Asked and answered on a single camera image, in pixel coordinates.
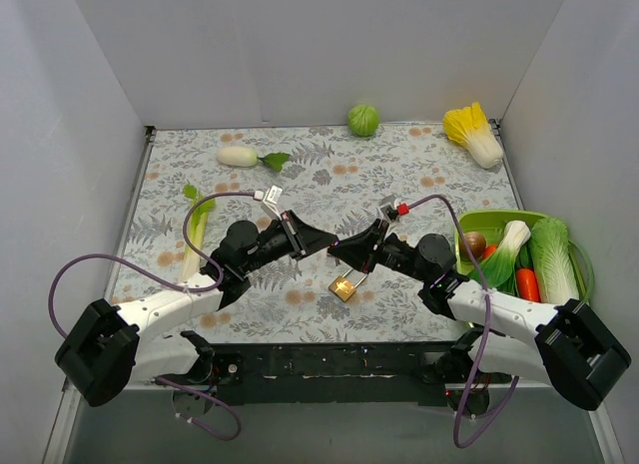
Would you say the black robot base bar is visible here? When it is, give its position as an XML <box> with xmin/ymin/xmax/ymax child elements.
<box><xmin>155</xmin><ymin>341</ymin><xmax>472</xmax><ymax>406</ymax></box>

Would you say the purple cable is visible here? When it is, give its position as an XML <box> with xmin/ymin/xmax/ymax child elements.
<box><xmin>401</xmin><ymin>194</ymin><xmax>520</xmax><ymax>449</ymax></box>
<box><xmin>47</xmin><ymin>191</ymin><xmax>264</xmax><ymax>441</ymax></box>

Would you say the green toy celery stalk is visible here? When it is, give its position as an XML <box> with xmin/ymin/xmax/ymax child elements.
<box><xmin>179</xmin><ymin>184</ymin><xmax>216</xmax><ymax>281</ymax></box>

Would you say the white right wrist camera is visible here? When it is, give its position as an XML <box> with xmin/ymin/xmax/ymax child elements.
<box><xmin>377</xmin><ymin>195</ymin><xmax>407</xmax><ymax>230</ymax></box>

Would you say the green toy napa cabbage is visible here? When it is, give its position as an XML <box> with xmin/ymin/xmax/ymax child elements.
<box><xmin>529</xmin><ymin>217</ymin><xmax>580</xmax><ymax>305</ymax></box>

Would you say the orange toy carrot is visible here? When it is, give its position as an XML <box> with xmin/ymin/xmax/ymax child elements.
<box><xmin>515</xmin><ymin>268</ymin><xmax>541</xmax><ymax>302</ymax></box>

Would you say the large brass padlock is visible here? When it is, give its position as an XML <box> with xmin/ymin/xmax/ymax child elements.
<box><xmin>328</xmin><ymin>268</ymin><xmax>367</xmax><ymax>302</ymax></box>

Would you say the yellow toy napa cabbage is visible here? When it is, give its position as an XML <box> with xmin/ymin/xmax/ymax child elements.
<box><xmin>442</xmin><ymin>102</ymin><xmax>503</xmax><ymax>170</ymax></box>

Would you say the floral table mat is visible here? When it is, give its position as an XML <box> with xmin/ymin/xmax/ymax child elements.
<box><xmin>112</xmin><ymin>123</ymin><xmax>516</xmax><ymax>343</ymax></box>

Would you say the toy bok choy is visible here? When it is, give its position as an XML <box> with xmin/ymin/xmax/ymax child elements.
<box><xmin>480</xmin><ymin>221</ymin><xmax>531</xmax><ymax>288</ymax></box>

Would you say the brown toy onion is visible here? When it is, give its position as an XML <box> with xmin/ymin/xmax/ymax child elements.
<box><xmin>458</xmin><ymin>232</ymin><xmax>487</xmax><ymax>260</ymax></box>

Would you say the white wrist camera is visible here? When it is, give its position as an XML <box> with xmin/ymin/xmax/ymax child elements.
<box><xmin>253</xmin><ymin>186</ymin><xmax>283</xmax><ymax>221</ymax></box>
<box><xmin>377</xmin><ymin>195</ymin><xmax>407</xmax><ymax>230</ymax></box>

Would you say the green plastic basket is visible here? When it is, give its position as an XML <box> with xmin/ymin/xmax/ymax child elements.
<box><xmin>454</xmin><ymin>210</ymin><xmax>594</xmax><ymax>303</ymax></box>

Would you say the white toy radish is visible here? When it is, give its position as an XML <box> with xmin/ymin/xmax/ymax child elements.
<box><xmin>217</xmin><ymin>146</ymin><xmax>291</xmax><ymax>173</ymax></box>

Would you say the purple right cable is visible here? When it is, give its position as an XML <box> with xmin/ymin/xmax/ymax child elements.
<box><xmin>401</xmin><ymin>194</ymin><xmax>520</xmax><ymax>449</ymax></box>

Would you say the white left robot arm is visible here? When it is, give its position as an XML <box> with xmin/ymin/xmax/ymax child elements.
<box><xmin>55</xmin><ymin>211</ymin><xmax>337</xmax><ymax>407</ymax></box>

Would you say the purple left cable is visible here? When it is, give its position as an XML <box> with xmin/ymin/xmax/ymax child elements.
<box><xmin>47</xmin><ymin>191</ymin><xmax>264</xmax><ymax>441</ymax></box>

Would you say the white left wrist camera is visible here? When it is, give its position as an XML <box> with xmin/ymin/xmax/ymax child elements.
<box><xmin>253</xmin><ymin>186</ymin><xmax>283</xmax><ymax>221</ymax></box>

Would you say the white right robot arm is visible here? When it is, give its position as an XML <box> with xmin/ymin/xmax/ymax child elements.
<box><xmin>327</xmin><ymin>220</ymin><xmax>631</xmax><ymax>411</ymax></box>

